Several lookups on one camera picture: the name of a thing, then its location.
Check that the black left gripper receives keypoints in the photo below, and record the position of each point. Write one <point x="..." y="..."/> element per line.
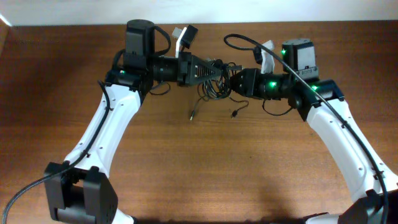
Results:
<point x="185" y="69"/>

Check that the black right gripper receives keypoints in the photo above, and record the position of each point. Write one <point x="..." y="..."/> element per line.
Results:
<point x="247" y="82"/>

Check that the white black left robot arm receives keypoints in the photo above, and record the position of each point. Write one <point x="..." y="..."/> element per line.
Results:
<point x="78" y="189"/>

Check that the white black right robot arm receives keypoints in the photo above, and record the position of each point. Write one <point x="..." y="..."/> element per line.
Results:
<point x="294" y="76"/>

